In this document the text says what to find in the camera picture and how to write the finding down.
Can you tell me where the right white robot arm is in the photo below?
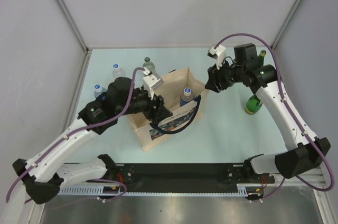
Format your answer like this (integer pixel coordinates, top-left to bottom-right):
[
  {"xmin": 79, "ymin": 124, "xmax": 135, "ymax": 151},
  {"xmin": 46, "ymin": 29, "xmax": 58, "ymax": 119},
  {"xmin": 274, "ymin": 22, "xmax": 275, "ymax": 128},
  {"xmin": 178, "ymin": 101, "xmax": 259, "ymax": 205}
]
[{"xmin": 205, "ymin": 43, "xmax": 331, "ymax": 182}]

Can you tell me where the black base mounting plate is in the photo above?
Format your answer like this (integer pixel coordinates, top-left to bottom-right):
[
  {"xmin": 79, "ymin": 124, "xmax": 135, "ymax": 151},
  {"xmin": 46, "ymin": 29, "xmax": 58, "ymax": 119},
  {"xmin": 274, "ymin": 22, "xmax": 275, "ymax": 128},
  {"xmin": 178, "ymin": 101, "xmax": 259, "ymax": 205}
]
[{"xmin": 108, "ymin": 163, "xmax": 275, "ymax": 188}]

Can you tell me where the green glass bottle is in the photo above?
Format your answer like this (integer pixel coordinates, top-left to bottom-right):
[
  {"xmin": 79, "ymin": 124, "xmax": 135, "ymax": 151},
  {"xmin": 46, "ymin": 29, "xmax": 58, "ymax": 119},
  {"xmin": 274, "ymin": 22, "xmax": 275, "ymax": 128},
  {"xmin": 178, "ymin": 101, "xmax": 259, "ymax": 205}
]
[
  {"xmin": 245, "ymin": 95, "xmax": 263, "ymax": 115},
  {"xmin": 258, "ymin": 50, "xmax": 267, "ymax": 67}
]

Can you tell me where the clear glass bottle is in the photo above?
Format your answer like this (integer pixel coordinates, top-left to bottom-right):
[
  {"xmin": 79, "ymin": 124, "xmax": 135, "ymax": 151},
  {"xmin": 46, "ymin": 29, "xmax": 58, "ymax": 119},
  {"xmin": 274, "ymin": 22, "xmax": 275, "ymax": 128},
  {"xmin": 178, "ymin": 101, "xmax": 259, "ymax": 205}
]
[{"xmin": 143, "ymin": 57, "xmax": 156, "ymax": 75}]

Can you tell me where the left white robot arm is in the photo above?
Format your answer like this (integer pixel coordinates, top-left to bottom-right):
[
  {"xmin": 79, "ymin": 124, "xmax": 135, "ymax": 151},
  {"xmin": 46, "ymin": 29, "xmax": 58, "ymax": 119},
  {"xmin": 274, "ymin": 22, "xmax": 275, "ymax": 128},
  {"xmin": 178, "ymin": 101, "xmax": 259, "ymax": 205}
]
[{"xmin": 13, "ymin": 74, "xmax": 172, "ymax": 204}]

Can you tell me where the blue label water bottle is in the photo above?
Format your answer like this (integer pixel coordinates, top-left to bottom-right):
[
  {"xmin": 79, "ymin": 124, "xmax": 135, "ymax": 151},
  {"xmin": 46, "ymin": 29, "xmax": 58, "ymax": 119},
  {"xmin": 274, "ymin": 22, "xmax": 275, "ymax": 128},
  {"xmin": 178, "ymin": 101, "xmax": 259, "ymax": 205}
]
[{"xmin": 180, "ymin": 87, "xmax": 194, "ymax": 107}]

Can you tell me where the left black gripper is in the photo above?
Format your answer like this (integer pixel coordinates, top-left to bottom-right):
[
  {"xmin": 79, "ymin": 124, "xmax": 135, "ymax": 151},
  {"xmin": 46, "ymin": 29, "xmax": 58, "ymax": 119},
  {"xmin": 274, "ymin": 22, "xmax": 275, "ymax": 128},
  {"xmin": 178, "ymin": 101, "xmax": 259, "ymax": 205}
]
[{"xmin": 116, "ymin": 86, "xmax": 173, "ymax": 124}]

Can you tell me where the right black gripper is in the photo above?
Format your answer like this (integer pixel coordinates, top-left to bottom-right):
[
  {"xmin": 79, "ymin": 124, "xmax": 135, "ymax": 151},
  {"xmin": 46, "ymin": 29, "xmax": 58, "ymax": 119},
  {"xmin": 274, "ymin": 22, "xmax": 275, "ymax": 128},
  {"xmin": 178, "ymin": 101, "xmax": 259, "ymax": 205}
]
[{"xmin": 205, "ymin": 57, "xmax": 246, "ymax": 93}]

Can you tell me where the purple cable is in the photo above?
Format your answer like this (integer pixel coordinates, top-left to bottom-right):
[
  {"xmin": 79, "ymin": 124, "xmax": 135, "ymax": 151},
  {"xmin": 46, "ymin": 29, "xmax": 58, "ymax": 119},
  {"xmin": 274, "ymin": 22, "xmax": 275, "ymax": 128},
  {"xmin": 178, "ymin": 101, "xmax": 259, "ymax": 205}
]
[
  {"xmin": 5, "ymin": 67, "xmax": 146, "ymax": 205},
  {"xmin": 215, "ymin": 32, "xmax": 335, "ymax": 203}
]

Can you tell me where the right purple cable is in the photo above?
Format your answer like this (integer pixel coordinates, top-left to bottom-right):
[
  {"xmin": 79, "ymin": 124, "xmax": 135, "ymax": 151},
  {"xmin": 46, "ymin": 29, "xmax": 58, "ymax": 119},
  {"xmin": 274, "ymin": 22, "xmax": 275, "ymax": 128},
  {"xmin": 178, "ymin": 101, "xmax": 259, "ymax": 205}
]
[{"xmin": 215, "ymin": 32, "xmax": 335, "ymax": 203}]

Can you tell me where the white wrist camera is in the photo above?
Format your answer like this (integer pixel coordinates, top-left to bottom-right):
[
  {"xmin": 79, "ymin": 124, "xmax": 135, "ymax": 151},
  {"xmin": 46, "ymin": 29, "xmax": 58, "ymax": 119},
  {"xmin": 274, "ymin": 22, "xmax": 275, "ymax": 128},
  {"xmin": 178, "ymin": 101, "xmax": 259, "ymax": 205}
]
[
  {"xmin": 207, "ymin": 45, "xmax": 227, "ymax": 70},
  {"xmin": 143, "ymin": 67, "xmax": 164, "ymax": 100}
]

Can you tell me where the beige canvas tote bag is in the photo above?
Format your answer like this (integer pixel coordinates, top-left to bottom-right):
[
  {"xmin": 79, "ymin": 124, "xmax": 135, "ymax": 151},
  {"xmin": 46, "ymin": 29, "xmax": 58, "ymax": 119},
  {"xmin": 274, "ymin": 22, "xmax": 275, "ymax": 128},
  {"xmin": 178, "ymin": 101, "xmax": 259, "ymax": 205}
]
[{"xmin": 127, "ymin": 68, "xmax": 209, "ymax": 152}]

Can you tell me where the green glass bottle front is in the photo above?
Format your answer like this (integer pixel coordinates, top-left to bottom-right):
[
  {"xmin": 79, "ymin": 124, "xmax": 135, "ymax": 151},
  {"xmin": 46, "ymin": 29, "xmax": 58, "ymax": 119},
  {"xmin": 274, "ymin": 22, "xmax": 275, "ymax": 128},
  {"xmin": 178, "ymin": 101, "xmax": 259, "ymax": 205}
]
[{"xmin": 245, "ymin": 95, "xmax": 263, "ymax": 115}]

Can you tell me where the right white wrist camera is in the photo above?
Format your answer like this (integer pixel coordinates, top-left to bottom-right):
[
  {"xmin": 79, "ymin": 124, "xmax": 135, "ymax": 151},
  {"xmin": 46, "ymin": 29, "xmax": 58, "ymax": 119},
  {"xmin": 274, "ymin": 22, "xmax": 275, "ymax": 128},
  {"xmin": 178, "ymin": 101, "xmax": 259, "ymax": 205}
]
[{"xmin": 207, "ymin": 45, "xmax": 227, "ymax": 70}]

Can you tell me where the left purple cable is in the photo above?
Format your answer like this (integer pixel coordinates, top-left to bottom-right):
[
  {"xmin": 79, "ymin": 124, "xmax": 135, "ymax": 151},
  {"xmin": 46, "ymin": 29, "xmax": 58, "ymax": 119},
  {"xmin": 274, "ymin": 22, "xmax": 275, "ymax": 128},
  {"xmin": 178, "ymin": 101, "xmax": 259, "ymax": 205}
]
[{"xmin": 5, "ymin": 67, "xmax": 146, "ymax": 205}]

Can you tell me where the aluminium frame rail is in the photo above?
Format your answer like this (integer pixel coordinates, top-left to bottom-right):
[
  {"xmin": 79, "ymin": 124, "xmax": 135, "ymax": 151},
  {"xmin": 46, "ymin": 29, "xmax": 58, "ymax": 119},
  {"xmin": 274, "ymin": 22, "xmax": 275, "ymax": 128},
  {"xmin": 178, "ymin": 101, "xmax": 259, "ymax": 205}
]
[{"xmin": 58, "ymin": 163, "xmax": 328, "ymax": 185}]

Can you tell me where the clear plastic water bottle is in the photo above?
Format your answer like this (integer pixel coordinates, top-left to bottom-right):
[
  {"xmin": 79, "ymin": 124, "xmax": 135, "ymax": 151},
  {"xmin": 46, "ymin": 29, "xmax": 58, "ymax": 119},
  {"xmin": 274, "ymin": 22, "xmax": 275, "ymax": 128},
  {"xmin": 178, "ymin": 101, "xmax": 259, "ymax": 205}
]
[{"xmin": 112, "ymin": 63, "xmax": 126, "ymax": 79}]

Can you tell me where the green glass bottle back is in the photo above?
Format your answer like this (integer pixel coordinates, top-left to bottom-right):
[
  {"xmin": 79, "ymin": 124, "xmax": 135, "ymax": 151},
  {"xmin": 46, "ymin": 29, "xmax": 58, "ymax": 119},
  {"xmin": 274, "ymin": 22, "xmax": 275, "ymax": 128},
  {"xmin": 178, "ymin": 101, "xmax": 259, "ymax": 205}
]
[{"xmin": 258, "ymin": 50, "xmax": 267, "ymax": 67}]

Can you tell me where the light blue cable duct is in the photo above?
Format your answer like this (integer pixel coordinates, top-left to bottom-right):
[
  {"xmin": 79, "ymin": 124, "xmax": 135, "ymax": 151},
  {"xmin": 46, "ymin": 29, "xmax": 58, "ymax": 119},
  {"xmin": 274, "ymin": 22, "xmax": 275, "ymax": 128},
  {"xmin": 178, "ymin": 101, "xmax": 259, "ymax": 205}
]
[{"xmin": 58, "ymin": 182, "xmax": 262, "ymax": 198}]

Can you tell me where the small blue-cap water bottle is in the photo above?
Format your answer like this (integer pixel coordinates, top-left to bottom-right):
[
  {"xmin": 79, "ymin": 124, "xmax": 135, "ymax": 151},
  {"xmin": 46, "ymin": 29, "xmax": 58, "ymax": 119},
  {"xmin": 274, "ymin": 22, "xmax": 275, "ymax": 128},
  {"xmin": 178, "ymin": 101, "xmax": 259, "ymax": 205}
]
[{"xmin": 94, "ymin": 84, "xmax": 107, "ymax": 100}]

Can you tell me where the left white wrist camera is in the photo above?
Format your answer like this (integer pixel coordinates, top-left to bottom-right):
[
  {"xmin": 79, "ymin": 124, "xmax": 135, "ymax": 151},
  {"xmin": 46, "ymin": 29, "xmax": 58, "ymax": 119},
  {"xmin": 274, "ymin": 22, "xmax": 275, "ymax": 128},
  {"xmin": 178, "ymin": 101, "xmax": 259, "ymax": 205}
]
[{"xmin": 143, "ymin": 67, "xmax": 164, "ymax": 100}]

